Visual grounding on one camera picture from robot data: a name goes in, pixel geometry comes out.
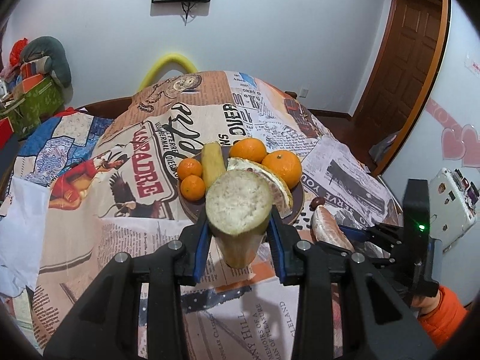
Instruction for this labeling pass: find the smaller pomelo segment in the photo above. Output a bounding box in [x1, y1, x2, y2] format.
[311, 205, 355, 252]

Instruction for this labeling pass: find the large pomelo segment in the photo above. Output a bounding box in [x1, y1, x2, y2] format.
[227, 157, 294, 219]

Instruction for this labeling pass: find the large orange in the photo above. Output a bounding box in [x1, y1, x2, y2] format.
[262, 150, 303, 189]
[229, 137, 268, 163]

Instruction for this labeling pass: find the sugarcane piece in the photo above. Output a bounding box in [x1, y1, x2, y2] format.
[205, 170, 272, 269]
[201, 141, 226, 190]

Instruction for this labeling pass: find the small tangerine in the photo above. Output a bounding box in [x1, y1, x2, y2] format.
[180, 175, 206, 202]
[176, 158, 203, 180]

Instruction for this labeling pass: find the person right hand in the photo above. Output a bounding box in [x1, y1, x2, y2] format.
[411, 291, 441, 315]

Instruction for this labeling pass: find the red jujube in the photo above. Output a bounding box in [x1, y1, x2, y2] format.
[309, 197, 326, 211]

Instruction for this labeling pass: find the white suitcase with stickers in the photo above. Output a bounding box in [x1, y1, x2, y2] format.
[429, 167, 479, 252]

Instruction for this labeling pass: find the orange jacket sleeve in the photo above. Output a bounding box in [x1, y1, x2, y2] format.
[417, 285, 468, 349]

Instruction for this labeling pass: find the printed newspaper pattern blanket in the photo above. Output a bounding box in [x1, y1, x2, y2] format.
[32, 72, 398, 348]

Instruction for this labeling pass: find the dark purple plate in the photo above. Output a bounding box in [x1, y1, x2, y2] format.
[177, 146, 304, 224]

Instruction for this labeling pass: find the blue patchwork quilt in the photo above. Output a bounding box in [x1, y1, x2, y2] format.
[12, 112, 113, 187]

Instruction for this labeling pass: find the brown wooden door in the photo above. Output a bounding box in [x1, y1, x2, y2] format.
[353, 0, 449, 176]

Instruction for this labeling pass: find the red box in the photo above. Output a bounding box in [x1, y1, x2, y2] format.
[0, 117, 14, 149]

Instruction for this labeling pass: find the green patterned box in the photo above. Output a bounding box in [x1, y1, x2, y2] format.
[1, 77, 64, 137]

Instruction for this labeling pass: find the grey neck pillow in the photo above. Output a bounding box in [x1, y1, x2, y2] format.
[20, 36, 72, 89]

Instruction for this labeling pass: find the wall socket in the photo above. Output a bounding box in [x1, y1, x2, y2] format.
[299, 88, 308, 98]

